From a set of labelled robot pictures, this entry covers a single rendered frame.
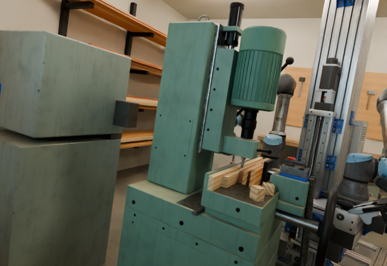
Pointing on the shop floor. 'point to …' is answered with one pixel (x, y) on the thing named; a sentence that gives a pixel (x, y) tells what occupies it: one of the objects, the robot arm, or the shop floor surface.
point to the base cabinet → (177, 246)
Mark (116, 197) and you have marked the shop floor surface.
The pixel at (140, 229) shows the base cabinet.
